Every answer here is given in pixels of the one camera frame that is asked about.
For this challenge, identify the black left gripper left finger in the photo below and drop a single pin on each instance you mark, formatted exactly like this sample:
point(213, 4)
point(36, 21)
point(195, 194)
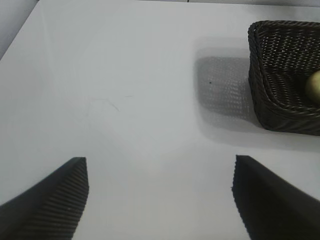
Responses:
point(55, 207)

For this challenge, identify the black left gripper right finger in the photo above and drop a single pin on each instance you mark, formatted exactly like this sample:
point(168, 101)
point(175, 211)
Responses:
point(270, 207)

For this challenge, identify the pale yellow egg yolk pastry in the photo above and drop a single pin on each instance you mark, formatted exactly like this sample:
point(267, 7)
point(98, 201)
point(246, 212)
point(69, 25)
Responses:
point(314, 86)

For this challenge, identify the dark brown woven basket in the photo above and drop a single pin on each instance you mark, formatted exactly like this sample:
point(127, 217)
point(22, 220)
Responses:
point(275, 62)

